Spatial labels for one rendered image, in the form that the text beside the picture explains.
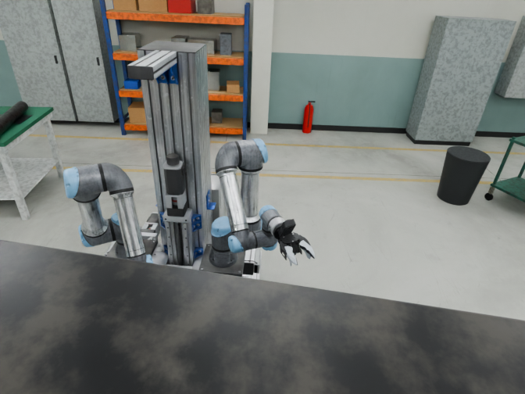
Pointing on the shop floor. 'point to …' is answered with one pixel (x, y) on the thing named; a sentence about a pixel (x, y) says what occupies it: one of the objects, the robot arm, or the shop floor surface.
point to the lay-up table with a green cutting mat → (17, 128)
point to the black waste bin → (461, 174)
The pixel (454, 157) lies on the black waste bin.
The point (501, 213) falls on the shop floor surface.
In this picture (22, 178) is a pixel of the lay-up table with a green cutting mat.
